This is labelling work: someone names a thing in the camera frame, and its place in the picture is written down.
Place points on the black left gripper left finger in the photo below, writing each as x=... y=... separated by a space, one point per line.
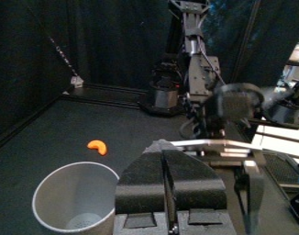
x=139 y=186

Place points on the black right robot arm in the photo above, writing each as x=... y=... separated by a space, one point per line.
x=197 y=67

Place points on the grey plastic cup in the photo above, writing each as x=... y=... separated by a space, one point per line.
x=70 y=195

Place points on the orange crescent toy piece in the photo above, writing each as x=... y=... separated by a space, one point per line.
x=99 y=146

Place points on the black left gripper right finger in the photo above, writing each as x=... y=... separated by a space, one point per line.
x=197 y=186

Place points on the small white connector block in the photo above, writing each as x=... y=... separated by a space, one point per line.
x=78 y=81

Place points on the black round arm base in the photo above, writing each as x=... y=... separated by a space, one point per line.
x=165 y=98

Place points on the silver aluminium frame bar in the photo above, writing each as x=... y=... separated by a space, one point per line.
x=221 y=143

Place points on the black perforated metal panel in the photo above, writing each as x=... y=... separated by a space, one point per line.
x=285 y=168

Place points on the black upright bracket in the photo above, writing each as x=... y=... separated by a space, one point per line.
x=250 y=189

